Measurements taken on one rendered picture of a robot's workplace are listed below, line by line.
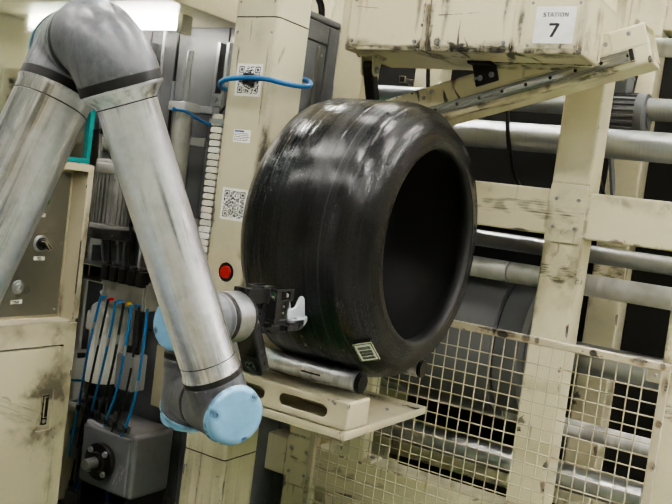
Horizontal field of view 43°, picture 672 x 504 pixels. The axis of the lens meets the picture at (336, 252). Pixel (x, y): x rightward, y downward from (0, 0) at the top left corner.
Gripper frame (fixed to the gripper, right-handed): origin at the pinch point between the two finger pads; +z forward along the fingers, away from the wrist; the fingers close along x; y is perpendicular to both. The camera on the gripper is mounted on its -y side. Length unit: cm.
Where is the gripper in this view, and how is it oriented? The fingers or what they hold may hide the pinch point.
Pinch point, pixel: (300, 321)
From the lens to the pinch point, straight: 167.6
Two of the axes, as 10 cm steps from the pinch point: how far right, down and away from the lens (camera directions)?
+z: 5.3, 0.1, 8.5
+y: 1.3, -9.9, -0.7
